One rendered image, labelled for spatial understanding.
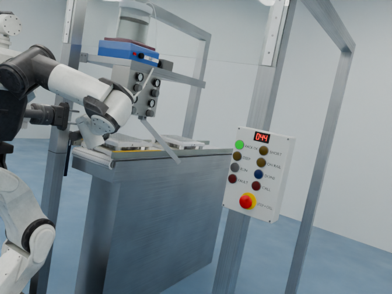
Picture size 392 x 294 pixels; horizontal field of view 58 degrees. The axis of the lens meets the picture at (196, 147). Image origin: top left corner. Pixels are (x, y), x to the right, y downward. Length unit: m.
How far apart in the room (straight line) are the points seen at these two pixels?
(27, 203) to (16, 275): 0.29
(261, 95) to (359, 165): 3.43
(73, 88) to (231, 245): 0.70
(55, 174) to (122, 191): 0.32
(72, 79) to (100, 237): 1.01
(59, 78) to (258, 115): 0.60
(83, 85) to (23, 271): 0.84
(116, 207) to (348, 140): 3.27
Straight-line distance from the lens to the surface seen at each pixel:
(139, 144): 1.73
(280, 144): 1.04
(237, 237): 1.20
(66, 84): 1.08
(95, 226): 1.91
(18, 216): 1.51
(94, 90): 1.04
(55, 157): 1.77
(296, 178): 4.67
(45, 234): 1.55
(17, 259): 1.61
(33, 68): 1.14
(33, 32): 7.04
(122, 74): 1.56
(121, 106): 1.06
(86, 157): 1.72
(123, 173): 1.67
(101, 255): 1.91
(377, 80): 4.52
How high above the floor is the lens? 1.23
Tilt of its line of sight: 7 degrees down
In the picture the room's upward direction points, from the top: 11 degrees clockwise
